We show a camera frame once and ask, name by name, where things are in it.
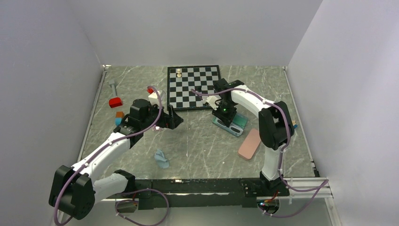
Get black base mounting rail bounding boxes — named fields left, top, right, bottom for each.
left=111, top=178, right=290, bottom=210

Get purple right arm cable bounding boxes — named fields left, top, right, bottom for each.
left=191, top=88, right=329, bottom=218

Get pink transparent sunglasses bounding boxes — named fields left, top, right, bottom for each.
left=152, top=125, right=162, bottom=131

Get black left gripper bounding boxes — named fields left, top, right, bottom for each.
left=141, top=101, right=183, bottom=129

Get pink glasses case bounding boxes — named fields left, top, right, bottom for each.
left=238, top=129, right=261, bottom=160

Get orange and blue toy block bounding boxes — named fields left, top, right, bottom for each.
left=115, top=111, right=125, bottom=126

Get aluminium frame rail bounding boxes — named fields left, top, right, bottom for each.
left=285, top=177, right=333, bottom=199

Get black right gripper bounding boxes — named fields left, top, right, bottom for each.
left=212, top=101, right=237, bottom=128

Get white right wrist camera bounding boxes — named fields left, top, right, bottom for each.
left=202, top=95, right=221, bottom=110

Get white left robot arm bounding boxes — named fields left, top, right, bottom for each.
left=48, top=99, right=184, bottom=220

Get small blue cleaning cloth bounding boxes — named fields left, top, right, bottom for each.
left=154, top=149, right=169, bottom=169

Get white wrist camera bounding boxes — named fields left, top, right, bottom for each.
left=147, top=88, right=165, bottom=105
left=202, top=95, right=221, bottom=110

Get black and white chessboard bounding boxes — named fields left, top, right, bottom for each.
left=167, top=65, right=221, bottom=112

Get grey glasses case green lining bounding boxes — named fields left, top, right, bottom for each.
left=212, top=113, right=248, bottom=137

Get grey toy hammer red head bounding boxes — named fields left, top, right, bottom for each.
left=108, top=80, right=123, bottom=108

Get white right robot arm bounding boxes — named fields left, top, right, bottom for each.
left=212, top=79, right=294, bottom=196

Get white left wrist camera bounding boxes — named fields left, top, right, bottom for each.
left=147, top=88, right=165, bottom=105

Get cream chess piece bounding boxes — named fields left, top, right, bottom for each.
left=176, top=68, right=182, bottom=78

